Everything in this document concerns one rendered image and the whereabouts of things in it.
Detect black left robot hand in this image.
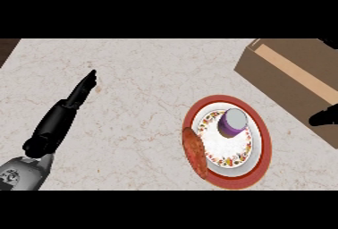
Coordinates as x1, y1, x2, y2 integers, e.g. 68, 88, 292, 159
21, 69, 99, 159

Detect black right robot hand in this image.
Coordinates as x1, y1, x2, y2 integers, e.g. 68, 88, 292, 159
307, 103, 338, 127

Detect brown cardboard box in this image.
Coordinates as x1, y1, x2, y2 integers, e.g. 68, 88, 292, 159
232, 38, 338, 149

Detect purple can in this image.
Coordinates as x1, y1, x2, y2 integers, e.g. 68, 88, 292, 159
217, 107, 250, 136

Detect red rimmed floral plate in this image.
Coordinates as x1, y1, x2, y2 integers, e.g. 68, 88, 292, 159
182, 94, 273, 191

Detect dark brown wooden panel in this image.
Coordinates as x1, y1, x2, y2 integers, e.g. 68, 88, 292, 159
0, 38, 22, 69

